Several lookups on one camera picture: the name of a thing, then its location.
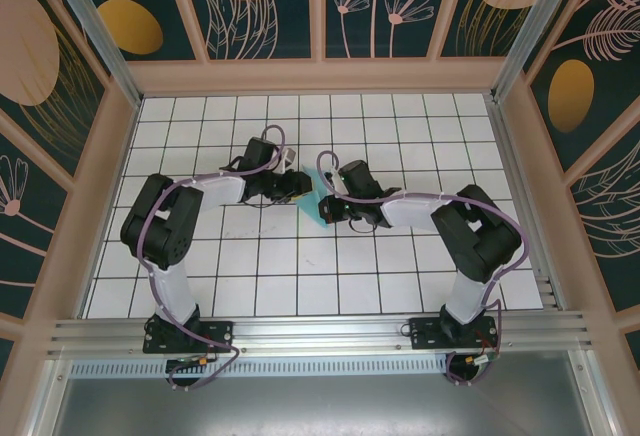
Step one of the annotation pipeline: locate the grey metal sheet panel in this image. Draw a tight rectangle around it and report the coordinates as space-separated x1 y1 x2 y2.
49 374 599 436

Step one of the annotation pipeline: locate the aluminium corner post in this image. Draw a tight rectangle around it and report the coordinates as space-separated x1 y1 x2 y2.
491 0 600 103
40 0 144 108

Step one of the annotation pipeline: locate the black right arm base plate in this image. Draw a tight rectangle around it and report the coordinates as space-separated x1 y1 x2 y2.
408 316 499 352

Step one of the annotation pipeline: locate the perforated metal cable tray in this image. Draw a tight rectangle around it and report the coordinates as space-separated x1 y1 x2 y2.
68 358 454 378

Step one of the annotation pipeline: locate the aluminium side rail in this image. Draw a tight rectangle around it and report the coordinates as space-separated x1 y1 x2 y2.
487 98 569 313

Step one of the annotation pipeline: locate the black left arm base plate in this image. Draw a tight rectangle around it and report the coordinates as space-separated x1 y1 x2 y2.
143 319 235 355

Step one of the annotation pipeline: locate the light blue cloth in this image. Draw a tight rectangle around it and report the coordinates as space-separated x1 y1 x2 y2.
293 168 334 231

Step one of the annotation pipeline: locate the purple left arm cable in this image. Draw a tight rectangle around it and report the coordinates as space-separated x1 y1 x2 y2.
135 124 289 393

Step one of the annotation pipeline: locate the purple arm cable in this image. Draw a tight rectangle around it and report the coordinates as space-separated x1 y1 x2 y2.
135 124 289 393
316 150 531 388

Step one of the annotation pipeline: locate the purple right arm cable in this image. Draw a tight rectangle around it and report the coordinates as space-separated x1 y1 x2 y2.
316 150 531 388

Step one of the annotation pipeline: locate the long aluminium mounting rail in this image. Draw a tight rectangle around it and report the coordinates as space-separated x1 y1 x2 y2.
47 310 595 358

